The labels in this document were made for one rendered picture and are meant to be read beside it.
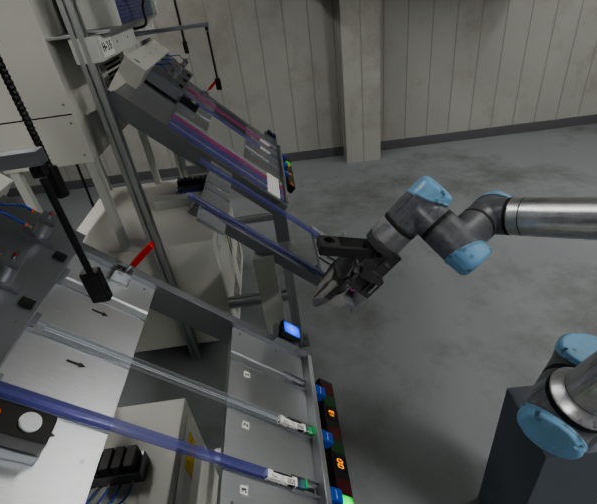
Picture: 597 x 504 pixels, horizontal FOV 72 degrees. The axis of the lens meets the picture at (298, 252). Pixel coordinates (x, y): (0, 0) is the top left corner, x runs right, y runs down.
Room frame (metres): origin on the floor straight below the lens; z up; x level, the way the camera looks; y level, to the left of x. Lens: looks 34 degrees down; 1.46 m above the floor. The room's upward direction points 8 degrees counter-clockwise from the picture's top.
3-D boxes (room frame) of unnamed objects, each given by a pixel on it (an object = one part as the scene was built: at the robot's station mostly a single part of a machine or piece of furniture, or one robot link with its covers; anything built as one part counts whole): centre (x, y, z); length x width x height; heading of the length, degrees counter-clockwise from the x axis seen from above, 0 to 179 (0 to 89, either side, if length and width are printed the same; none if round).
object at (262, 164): (1.79, 0.48, 0.65); 1.01 x 0.73 x 1.29; 90
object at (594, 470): (0.53, -0.56, 0.27); 0.18 x 0.18 x 0.55; 88
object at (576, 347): (0.53, -0.55, 0.72); 0.13 x 0.12 x 0.14; 130
